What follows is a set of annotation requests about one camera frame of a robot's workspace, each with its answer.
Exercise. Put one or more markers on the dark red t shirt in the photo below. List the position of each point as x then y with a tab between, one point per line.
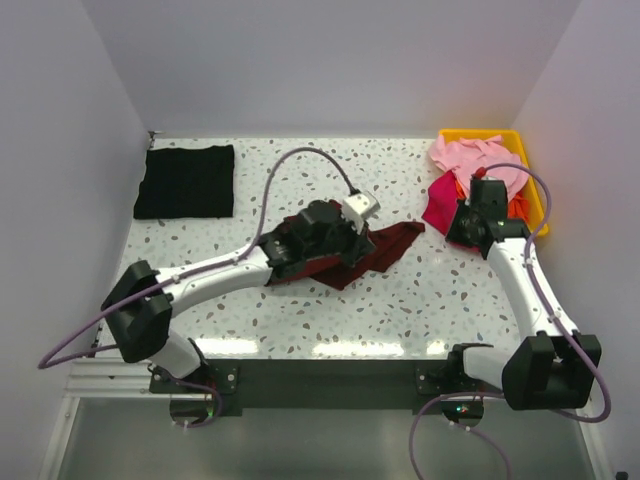
391	243

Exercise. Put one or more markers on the pink t shirt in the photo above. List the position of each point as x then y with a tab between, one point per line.
465	156

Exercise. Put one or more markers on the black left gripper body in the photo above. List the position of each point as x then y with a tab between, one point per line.
344	242

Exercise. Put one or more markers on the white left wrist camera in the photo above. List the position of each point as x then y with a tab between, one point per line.
360	206

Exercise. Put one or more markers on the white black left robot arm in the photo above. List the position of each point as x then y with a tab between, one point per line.
144	301

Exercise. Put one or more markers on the aluminium frame rail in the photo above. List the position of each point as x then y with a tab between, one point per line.
107	376

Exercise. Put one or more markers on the yellow plastic bin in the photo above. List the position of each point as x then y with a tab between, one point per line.
535	200

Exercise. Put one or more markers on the orange t shirt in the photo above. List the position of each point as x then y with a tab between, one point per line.
518	207

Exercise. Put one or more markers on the magenta t shirt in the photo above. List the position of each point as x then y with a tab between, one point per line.
443	196

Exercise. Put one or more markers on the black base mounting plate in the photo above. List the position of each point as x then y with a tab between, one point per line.
345	384

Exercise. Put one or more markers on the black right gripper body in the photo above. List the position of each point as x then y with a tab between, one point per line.
461	228

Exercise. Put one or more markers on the folded black t shirt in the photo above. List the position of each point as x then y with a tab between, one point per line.
181	183

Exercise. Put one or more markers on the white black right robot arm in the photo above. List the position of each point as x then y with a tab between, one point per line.
552	368

